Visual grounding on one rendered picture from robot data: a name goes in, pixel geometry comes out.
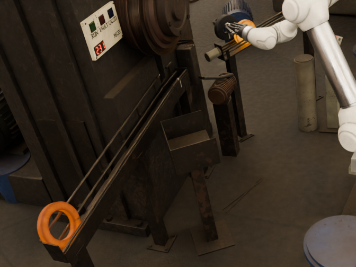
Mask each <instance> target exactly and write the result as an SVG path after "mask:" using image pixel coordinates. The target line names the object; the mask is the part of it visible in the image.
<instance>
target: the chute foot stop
mask: <svg viewBox="0 0 356 267"><path fill-rule="evenodd" d="M43 245H44V247H45V248H46V250H47V251H48V253H49V254H50V256H51V257H52V259H53V260H54V261H59V262H64V263H69V262H68V260H67V259H66V257H65V255H64V254H63V252H62V250H61V249H60V247H59V246H58V245H55V244H50V243H45V242H43Z"/></svg>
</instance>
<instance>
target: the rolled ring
mask: <svg viewBox="0 0 356 267"><path fill-rule="evenodd" d="M57 210H59V211H62V212H64V213H65V214H66V215H67V217H68V219H69V222H70V230H69V233H68V235H67V237H66V238H64V239H63V240H57V239H55V238H54V237H53V236H52V235H51V233H50V231H49V226H48V224H49V218H50V216H51V215H52V214H53V213H54V212H55V211H57ZM80 223H81V220H80V217H79V214H78V212H77V211H76V209H75V208H74V207H73V206H72V205H71V204H69V203H66V202H63V201H58V202H54V203H50V204H48V205H47V206H45V207H44V208H43V209H42V211H41V212H40V214H39V216H38V221H37V231H38V235H39V237H40V239H41V240H42V242H45V243H50V244H55V245H58V246H59V247H60V249H64V247H65V246H66V244H67V243H68V241H69V240H70V238H71V237H72V235H73V233H74V232H75V230H76V229H77V227H78V226H79V225H80Z"/></svg>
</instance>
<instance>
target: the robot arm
mask: <svg viewBox="0 0 356 267"><path fill-rule="evenodd" d="M337 1H338V0H284V2H283V4H282V12H283V16H284V17H285V19H286V20H283V21H281V22H279V23H276V24H275V25H273V26H270V27H266V28H255V27H253V26H248V25H247V24H241V23H235V22H234V23H233V24H232V23H226V24H225V25H224V28H225V29H226V31H227V32H228V33H229V34H230V35H231V36H232V35H233V34H236V35H238V36H239V37H240V38H242V39H243V40H244V41H247V42H249V43H251V44H252V45H253V46H255V47H257V48H260V49H263V50H270V49H272V48H274V47H275V45H276V44H280V43H284V42H287V41H290V40H291V39H293V38H294V37H295V36H296V34H297V28H298V27H299V28H300V29H301V30H302V31H304V32H305V31H306V33H307V35H308V37H309V39H310V41H311V43H312V46H313V48H314V50H315V52H316V55H317V57H318V59H319V61H320V63H321V65H322V67H323V70H324V72H325V74H326V76H327V78H328V80H329V82H330V85H331V87H332V89H333V91H334V93H335V95H336V97H337V100H338V102H339V104H340V106H341V108H340V110H339V113H338V117H339V125H340V127H339V130H338V138H339V142H340V144H341V145H342V147H343V148H345V149H346V150H348V151H350V152H356V80H355V78H354V76H353V74H352V72H351V70H350V67H349V65H348V62H347V60H346V58H345V56H344V54H343V52H342V50H341V47H340V45H339V43H338V41H337V39H336V37H335V34H334V32H333V30H332V28H331V26H330V24H329V21H328V20H329V12H328V8H329V7H330V6H332V5H333V4H334V3H336V2H337Z"/></svg>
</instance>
